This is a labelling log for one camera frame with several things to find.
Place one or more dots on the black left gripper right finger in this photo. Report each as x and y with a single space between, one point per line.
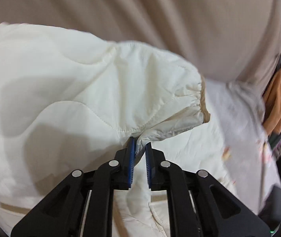
198 205

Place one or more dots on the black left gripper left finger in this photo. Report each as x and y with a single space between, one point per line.
82 203

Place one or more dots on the cream quilted jacket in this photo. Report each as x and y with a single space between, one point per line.
69 100

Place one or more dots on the light grey printed bed blanket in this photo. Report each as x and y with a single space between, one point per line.
247 154

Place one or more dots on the orange cloth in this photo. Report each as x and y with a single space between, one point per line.
272 99

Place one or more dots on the beige curtain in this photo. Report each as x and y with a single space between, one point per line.
226 39

